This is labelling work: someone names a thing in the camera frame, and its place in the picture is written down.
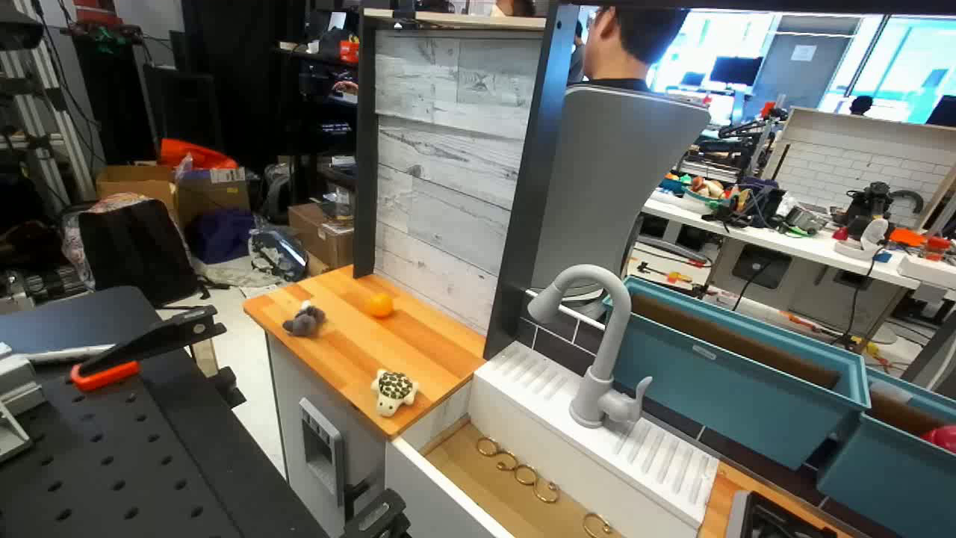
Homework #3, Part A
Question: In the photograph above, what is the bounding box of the black clamp with orange handle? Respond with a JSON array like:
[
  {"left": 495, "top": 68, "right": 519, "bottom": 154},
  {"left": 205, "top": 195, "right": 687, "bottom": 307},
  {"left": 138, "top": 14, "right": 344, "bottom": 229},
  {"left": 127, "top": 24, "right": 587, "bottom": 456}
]
[{"left": 64, "top": 304, "right": 229, "bottom": 395}]

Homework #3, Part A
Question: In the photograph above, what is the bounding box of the black appliance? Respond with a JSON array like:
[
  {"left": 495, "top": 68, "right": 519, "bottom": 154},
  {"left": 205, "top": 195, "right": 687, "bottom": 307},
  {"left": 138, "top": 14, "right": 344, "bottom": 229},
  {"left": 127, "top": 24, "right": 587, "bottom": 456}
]
[{"left": 728, "top": 486, "right": 841, "bottom": 538}]

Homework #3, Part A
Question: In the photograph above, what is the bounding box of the red object in bin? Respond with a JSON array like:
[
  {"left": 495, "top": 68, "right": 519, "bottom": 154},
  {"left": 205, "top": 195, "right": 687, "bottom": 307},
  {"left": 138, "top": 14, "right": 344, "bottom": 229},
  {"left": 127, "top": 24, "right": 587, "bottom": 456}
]
[{"left": 920, "top": 420, "right": 956, "bottom": 456}]

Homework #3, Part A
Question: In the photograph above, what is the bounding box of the white green turtle toy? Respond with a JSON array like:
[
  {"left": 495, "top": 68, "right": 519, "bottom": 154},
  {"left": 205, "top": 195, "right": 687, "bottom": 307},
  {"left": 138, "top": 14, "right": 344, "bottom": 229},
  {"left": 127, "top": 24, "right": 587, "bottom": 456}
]
[{"left": 369, "top": 367, "right": 420, "bottom": 417}]

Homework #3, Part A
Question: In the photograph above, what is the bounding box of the dark grey flat board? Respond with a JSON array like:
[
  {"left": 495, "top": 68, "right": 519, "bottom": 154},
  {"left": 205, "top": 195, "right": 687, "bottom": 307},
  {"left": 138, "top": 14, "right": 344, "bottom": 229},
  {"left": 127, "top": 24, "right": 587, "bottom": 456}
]
[{"left": 0, "top": 283, "right": 165, "bottom": 362}]

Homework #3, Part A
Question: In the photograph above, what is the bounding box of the dark blue bag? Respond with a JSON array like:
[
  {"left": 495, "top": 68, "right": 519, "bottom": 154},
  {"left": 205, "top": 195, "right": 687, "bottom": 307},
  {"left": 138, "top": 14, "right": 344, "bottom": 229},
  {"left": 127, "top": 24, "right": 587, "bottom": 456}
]
[{"left": 185, "top": 205, "right": 257, "bottom": 267}]

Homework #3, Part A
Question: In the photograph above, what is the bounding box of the white brick panel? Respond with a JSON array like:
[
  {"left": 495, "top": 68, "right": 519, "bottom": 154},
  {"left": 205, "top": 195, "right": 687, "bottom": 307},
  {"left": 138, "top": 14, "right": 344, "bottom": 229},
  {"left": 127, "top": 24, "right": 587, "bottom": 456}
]
[{"left": 771, "top": 104, "right": 956, "bottom": 229}]

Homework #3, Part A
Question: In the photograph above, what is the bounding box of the wooden countertop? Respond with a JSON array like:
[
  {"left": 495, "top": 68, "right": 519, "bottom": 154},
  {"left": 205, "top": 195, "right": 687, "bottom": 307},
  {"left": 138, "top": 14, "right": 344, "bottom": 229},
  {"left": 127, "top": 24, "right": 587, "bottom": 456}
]
[{"left": 242, "top": 262, "right": 486, "bottom": 443}]

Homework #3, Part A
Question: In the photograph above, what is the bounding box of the orange ball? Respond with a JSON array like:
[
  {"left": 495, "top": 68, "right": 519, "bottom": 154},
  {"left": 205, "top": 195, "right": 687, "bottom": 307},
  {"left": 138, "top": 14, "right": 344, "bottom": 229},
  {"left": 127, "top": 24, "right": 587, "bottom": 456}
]
[{"left": 362, "top": 287, "right": 398, "bottom": 322}]

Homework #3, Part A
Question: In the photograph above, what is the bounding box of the grey plush toy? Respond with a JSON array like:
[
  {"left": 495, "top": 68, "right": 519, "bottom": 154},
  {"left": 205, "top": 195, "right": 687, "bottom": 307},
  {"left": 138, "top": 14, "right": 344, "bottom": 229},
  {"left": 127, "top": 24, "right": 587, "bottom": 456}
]
[{"left": 281, "top": 302, "right": 327, "bottom": 341}]

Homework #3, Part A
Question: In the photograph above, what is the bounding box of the brown cardboard box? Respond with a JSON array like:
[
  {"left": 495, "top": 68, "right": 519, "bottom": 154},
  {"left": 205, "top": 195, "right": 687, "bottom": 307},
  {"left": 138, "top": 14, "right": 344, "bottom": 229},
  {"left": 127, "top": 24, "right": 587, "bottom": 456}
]
[{"left": 287, "top": 199, "right": 357, "bottom": 275}]

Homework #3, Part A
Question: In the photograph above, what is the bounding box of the white sink unit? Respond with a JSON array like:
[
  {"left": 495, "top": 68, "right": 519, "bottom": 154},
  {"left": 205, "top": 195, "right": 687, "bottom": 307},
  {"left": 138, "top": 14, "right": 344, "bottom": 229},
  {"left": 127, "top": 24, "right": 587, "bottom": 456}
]
[{"left": 386, "top": 338, "right": 722, "bottom": 538}]

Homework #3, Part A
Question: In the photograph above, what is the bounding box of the black clamp bracket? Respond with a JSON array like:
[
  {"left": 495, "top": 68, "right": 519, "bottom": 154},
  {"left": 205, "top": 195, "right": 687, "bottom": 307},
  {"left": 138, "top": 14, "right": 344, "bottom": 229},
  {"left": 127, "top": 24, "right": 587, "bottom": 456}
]
[{"left": 341, "top": 479, "right": 412, "bottom": 538}]

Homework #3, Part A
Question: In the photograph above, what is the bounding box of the white cabinet with dispenser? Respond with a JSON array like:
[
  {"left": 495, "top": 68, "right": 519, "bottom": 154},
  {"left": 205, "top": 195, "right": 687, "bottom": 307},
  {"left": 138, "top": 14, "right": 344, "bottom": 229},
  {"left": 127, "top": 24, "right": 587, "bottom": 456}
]
[{"left": 263, "top": 332, "right": 402, "bottom": 538}]

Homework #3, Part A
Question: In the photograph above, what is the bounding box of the white workbench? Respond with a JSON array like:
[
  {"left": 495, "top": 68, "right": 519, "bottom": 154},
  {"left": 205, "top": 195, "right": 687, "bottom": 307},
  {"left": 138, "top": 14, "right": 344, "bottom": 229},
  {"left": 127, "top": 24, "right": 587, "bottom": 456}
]
[{"left": 640, "top": 187, "right": 956, "bottom": 296}]

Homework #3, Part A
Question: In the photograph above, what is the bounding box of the person in black shirt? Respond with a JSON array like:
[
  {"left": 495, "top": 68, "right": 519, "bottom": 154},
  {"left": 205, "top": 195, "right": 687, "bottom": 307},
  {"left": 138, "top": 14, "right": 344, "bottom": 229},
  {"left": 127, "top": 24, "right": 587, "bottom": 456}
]
[{"left": 577, "top": 0, "right": 692, "bottom": 96}]

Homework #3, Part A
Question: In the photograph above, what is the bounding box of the grey chair back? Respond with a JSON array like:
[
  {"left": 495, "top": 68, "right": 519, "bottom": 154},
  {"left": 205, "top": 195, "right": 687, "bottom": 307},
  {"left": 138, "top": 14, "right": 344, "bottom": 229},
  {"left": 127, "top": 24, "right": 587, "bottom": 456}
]
[{"left": 527, "top": 84, "right": 714, "bottom": 298}]

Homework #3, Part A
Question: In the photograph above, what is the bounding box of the orange fabric item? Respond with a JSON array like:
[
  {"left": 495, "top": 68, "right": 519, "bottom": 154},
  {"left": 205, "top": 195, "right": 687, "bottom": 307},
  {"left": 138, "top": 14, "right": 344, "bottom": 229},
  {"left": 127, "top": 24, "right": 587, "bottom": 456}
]
[{"left": 157, "top": 135, "right": 242, "bottom": 174}]

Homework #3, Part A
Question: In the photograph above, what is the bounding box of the black device on workbench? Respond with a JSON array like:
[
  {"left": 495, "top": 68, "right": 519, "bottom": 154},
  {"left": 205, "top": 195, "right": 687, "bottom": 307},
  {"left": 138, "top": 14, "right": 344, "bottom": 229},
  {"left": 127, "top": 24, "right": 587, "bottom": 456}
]
[{"left": 832, "top": 178, "right": 926, "bottom": 241}]

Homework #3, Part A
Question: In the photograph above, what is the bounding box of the black computer monitor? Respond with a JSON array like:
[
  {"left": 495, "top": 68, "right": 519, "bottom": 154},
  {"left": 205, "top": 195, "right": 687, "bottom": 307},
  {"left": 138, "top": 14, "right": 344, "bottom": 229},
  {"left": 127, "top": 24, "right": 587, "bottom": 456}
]
[{"left": 707, "top": 54, "right": 764, "bottom": 90}]

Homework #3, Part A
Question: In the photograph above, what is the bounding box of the black frame post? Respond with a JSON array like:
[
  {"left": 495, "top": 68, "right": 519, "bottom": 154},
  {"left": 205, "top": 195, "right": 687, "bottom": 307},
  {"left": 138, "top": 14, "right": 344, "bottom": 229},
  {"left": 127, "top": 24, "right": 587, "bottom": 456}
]
[{"left": 484, "top": 0, "right": 581, "bottom": 359}]

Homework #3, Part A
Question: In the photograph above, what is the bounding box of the whitewashed wood back panel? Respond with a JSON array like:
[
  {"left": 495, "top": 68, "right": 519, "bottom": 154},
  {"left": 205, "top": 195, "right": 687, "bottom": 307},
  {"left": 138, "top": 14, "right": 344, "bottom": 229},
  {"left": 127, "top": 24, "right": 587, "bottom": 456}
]
[{"left": 369, "top": 26, "right": 545, "bottom": 338}]

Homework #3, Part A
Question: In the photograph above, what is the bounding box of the large teal bin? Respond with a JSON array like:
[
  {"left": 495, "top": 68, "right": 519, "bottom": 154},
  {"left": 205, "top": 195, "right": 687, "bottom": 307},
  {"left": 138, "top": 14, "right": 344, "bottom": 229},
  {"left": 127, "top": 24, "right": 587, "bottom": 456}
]
[{"left": 608, "top": 275, "right": 876, "bottom": 471}]

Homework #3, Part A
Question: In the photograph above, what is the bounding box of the grey faucet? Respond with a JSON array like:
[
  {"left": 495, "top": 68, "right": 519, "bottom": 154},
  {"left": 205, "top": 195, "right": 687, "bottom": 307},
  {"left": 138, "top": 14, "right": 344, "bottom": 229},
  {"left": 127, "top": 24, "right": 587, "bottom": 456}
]
[{"left": 525, "top": 259, "right": 657, "bottom": 435}]

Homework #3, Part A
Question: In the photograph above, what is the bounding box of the cardboard box with clutter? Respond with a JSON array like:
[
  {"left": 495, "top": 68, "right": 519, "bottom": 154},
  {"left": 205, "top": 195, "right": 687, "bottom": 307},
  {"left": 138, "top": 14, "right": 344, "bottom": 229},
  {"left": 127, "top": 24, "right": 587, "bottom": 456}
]
[{"left": 96, "top": 160, "right": 253, "bottom": 229}]

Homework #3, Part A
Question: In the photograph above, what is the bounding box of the small teal bin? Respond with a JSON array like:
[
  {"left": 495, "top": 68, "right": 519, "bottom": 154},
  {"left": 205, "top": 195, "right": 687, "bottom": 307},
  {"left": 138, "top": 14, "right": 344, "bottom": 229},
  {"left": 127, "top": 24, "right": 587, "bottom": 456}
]
[{"left": 816, "top": 370, "right": 956, "bottom": 538}]

